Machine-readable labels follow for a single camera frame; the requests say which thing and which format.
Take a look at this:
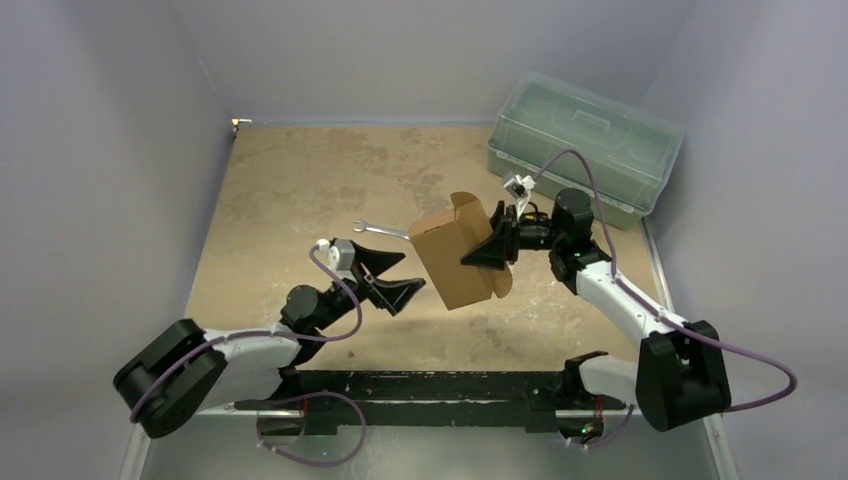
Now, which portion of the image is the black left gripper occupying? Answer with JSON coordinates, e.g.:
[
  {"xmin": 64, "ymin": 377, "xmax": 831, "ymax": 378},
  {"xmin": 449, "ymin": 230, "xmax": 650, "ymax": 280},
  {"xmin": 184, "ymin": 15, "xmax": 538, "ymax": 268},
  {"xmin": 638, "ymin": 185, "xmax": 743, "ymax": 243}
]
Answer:
[{"xmin": 313, "ymin": 240, "xmax": 423, "ymax": 331}]

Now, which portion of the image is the brown cardboard box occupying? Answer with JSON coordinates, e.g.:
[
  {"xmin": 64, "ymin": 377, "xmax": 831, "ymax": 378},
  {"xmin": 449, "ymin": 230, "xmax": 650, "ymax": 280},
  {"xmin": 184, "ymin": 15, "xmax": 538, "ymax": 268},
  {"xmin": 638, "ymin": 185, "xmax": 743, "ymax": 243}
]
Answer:
[{"xmin": 408, "ymin": 191, "xmax": 513, "ymax": 311}]

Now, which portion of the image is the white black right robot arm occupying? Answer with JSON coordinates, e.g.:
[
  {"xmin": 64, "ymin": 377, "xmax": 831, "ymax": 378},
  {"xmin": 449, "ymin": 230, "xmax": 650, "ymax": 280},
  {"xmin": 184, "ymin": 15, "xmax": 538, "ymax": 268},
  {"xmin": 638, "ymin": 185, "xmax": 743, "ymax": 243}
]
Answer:
[{"xmin": 461, "ymin": 188, "xmax": 731, "ymax": 432}]

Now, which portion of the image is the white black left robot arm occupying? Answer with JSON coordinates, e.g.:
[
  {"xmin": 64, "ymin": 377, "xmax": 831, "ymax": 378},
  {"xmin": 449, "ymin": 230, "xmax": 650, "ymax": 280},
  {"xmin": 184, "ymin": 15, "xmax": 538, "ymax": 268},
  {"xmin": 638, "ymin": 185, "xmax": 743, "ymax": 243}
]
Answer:
[{"xmin": 112, "ymin": 238, "xmax": 427, "ymax": 438}]

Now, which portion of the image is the clear plastic storage box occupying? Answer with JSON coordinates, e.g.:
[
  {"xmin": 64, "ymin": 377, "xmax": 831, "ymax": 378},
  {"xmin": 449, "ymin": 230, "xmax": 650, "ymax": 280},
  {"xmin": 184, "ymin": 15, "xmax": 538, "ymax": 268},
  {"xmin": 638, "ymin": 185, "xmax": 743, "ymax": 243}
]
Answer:
[{"xmin": 487, "ymin": 72, "xmax": 685, "ymax": 230}]

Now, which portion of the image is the silver open-end wrench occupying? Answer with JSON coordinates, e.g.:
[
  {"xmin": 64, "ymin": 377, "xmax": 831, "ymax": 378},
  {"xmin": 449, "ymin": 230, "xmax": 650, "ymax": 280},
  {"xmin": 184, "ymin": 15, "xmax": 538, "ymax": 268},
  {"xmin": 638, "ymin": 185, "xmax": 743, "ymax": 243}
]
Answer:
[{"xmin": 353, "ymin": 220, "xmax": 409, "ymax": 240}]

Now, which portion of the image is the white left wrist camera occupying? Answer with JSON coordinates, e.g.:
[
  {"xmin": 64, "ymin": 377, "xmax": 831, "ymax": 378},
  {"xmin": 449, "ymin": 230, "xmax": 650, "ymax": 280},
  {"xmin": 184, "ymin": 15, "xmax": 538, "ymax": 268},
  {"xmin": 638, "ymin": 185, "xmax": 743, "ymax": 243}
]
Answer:
[{"xmin": 315, "ymin": 239, "xmax": 356, "ymax": 274}]

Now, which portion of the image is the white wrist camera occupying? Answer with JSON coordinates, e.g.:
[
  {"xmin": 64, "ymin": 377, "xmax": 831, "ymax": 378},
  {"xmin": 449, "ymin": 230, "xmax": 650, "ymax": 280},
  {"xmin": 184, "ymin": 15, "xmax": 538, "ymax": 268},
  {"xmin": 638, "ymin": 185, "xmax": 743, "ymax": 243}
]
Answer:
[
  {"xmin": 315, "ymin": 239, "xmax": 356, "ymax": 274},
  {"xmin": 502, "ymin": 172, "xmax": 536, "ymax": 218}
]

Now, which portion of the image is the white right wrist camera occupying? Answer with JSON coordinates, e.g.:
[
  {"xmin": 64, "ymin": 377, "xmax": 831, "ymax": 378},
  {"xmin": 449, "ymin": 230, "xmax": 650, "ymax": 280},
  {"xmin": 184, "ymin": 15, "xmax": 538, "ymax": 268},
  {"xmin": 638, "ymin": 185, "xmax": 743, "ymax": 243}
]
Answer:
[{"xmin": 502, "ymin": 172, "xmax": 536, "ymax": 218}]

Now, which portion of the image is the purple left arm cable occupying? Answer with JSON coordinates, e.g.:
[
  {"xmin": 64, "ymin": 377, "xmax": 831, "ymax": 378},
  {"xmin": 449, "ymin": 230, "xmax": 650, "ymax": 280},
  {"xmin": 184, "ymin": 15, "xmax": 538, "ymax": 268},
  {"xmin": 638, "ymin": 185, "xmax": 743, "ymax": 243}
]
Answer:
[{"xmin": 128, "ymin": 243, "xmax": 364, "ymax": 425}]

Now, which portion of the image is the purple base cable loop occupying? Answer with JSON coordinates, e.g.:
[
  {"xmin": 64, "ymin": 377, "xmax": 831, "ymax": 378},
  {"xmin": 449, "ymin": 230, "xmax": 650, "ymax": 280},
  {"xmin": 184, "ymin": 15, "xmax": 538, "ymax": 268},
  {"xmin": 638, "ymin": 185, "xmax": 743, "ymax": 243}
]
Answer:
[{"xmin": 255, "ymin": 390, "xmax": 368, "ymax": 469}]

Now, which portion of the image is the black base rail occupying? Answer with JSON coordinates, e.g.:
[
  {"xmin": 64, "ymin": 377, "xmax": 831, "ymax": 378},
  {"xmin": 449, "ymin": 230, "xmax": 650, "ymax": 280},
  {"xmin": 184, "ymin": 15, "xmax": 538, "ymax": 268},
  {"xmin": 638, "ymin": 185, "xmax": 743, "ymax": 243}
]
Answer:
[{"xmin": 234, "ymin": 368, "xmax": 625, "ymax": 435}]

